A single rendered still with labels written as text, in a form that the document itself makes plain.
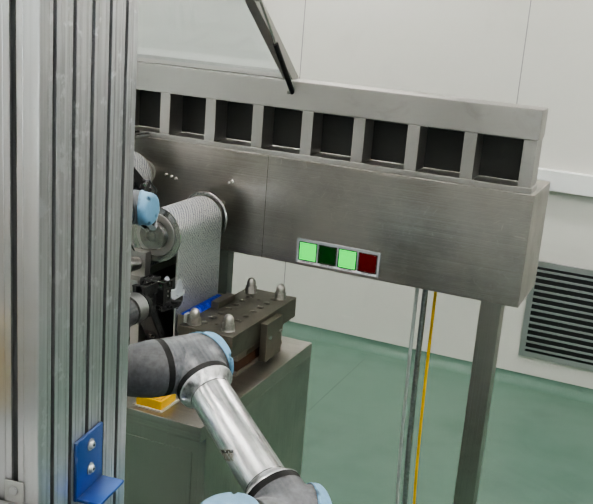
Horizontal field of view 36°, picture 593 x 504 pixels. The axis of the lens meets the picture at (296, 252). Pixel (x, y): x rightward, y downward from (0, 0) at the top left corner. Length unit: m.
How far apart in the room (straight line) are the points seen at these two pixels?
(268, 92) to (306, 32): 2.50
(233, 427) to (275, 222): 1.00
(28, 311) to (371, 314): 4.12
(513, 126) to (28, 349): 1.54
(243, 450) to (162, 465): 0.61
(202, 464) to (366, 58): 3.11
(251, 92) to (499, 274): 0.85
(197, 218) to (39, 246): 1.42
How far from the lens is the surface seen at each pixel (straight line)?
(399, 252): 2.53
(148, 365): 1.84
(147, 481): 2.37
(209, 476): 2.30
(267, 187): 2.64
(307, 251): 2.62
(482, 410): 2.78
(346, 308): 5.23
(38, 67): 1.09
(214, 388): 1.83
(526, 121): 2.40
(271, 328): 2.54
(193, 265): 2.53
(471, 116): 2.42
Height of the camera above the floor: 1.88
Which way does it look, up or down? 15 degrees down
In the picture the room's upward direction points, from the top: 5 degrees clockwise
